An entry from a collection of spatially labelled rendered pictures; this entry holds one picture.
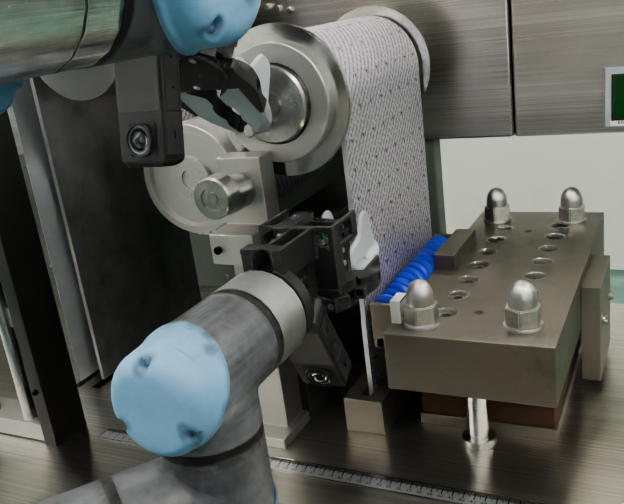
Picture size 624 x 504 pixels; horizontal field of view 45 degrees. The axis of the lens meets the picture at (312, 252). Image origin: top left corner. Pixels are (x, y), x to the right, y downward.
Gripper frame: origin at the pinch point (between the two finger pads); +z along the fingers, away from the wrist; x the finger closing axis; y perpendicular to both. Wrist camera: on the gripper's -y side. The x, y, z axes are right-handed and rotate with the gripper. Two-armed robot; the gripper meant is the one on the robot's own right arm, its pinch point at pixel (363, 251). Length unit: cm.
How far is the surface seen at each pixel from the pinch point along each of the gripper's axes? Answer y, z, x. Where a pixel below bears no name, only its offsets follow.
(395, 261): -4.1, 8.1, -0.3
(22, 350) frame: -6.9, -15.9, 34.3
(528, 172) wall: -59, 263, 34
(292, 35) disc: 22.1, -2.3, 3.8
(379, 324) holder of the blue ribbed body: -7.3, -1.8, -1.8
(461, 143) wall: -45, 263, 63
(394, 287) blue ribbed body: -4.9, 2.4, -2.1
